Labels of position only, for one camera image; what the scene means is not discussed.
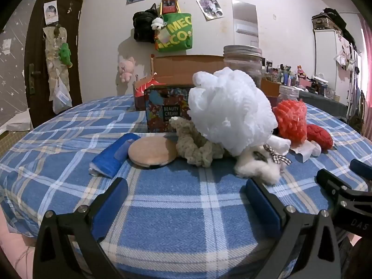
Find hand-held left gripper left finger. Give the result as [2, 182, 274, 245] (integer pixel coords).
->
[33, 177, 129, 279]

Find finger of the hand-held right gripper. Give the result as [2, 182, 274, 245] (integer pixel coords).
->
[349, 159, 372, 182]
[316, 169, 372, 239]

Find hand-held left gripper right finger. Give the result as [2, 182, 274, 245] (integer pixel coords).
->
[246, 177, 341, 279]

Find white fluffy rabbit plush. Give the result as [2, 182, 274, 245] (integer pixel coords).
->
[235, 147, 282, 185]

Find blue towel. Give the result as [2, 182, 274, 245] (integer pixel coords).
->
[89, 133, 141, 179]

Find red crochet ball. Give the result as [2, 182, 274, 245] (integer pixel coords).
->
[306, 124, 334, 151]

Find white translucent packet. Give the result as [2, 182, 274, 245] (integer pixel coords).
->
[291, 140, 322, 162]

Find white fluffy bow plush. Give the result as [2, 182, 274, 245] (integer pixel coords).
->
[266, 136, 292, 167]

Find round beige powder puff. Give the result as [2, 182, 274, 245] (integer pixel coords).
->
[128, 138, 178, 168]

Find red knobby mesh sponge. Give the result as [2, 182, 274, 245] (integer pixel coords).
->
[272, 99, 308, 145]

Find cream crochet scrunchie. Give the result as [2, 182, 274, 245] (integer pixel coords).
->
[169, 116, 226, 168]

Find white mesh bath pouf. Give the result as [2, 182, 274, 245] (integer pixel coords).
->
[187, 67, 278, 156]

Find cardboard box with red lining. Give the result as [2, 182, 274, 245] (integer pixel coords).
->
[133, 54, 282, 111]

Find blue plaid bed sheet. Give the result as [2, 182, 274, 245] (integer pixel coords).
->
[0, 93, 371, 279]

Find dark cloth covered desk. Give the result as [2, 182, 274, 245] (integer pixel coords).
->
[299, 89, 349, 123]

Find pink curtain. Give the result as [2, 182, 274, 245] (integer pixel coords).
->
[359, 17, 372, 136]

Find small glass jar gold contents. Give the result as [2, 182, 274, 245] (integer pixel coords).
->
[277, 85, 300, 103]

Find pink cloth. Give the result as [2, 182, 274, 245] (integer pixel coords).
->
[0, 218, 38, 279]

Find floral tin box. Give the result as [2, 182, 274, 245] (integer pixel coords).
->
[143, 84, 195, 134]

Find white hanging garments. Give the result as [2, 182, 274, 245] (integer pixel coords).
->
[334, 36, 362, 72]

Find white wardrobe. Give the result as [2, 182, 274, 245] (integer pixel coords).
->
[313, 27, 353, 105]

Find white plastic bag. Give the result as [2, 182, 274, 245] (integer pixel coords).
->
[52, 76, 73, 114]

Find white paper sheet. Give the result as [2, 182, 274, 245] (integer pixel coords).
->
[6, 109, 33, 131]

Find pale pink plush toy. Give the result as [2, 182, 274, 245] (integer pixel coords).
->
[118, 57, 136, 83]

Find large dark glass jar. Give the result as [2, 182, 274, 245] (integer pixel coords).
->
[223, 45, 263, 89]

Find patterned suitcase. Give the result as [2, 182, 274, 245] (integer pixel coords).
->
[312, 14, 339, 31]

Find pile of black clothes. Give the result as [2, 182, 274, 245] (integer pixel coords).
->
[322, 7, 356, 44]

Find beige hanging door organizer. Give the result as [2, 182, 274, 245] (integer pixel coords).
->
[43, 25, 69, 114]

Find green plush toy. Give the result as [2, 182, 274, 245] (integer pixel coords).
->
[59, 43, 73, 68]

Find dark brown door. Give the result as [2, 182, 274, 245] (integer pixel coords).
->
[25, 0, 85, 128]

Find black bag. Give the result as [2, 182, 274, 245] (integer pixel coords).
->
[133, 3, 159, 43]

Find green tote bag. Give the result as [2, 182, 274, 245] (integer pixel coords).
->
[154, 0, 194, 53]

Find round photo sheet on door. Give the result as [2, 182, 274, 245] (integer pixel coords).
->
[43, 1, 59, 24]

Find red framed picture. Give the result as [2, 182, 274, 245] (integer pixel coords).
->
[161, 0, 177, 14]

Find metal door handle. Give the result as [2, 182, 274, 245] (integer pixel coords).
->
[28, 64, 41, 95]

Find wall mirror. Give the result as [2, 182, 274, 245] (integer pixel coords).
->
[232, 0, 259, 48]

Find photo collage wall poster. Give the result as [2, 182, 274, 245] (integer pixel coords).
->
[197, 0, 224, 22]

